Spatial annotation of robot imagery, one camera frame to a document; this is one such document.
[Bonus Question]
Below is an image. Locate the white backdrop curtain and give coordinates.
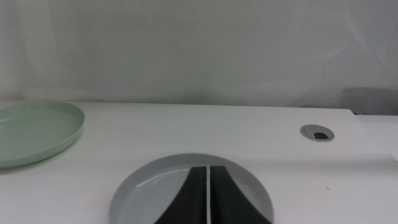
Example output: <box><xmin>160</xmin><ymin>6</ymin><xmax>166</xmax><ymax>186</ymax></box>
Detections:
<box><xmin>0</xmin><ymin>0</ymin><xmax>398</xmax><ymax>110</ymax></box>

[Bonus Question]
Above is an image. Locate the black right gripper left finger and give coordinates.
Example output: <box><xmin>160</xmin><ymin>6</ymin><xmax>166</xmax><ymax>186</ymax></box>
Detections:
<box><xmin>154</xmin><ymin>166</ymin><xmax>208</xmax><ymax>224</ymax></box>

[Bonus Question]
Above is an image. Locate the pale green shallow bowl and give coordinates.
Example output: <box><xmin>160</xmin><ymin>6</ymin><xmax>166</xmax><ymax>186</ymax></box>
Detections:
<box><xmin>0</xmin><ymin>101</ymin><xmax>85</xmax><ymax>169</ymax></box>

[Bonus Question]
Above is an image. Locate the grey shallow bowl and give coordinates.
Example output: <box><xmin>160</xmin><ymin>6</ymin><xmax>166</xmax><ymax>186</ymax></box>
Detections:
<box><xmin>108</xmin><ymin>152</ymin><xmax>275</xmax><ymax>224</ymax></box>

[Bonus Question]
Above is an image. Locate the round grey cable grommet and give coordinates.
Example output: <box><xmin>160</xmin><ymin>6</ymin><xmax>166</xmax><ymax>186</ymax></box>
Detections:
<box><xmin>300</xmin><ymin>124</ymin><xmax>335</xmax><ymax>143</ymax></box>

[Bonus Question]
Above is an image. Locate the adjacent white table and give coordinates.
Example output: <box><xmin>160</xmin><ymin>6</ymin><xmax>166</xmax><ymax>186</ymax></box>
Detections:
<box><xmin>351</xmin><ymin>109</ymin><xmax>398</xmax><ymax>162</ymax></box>

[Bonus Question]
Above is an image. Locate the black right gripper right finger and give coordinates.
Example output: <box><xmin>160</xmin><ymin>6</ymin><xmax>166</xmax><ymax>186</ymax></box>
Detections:
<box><xmin>210</xmin><ymin>166</ymin><xmax>273</xmax><ymax>224</ymax></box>

